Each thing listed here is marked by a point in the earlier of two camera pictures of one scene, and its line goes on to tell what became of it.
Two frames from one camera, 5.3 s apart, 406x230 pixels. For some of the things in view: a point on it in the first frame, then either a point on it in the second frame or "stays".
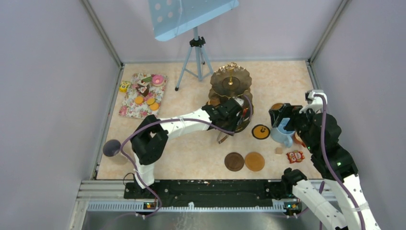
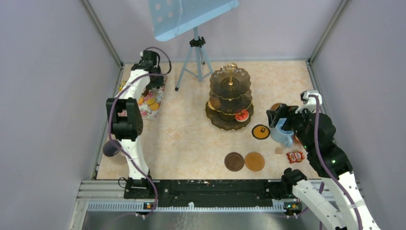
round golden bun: (214, 101) stays
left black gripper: (233, 127) → (159, 82)
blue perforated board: (170, 17) stays
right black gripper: (292, 111) stays
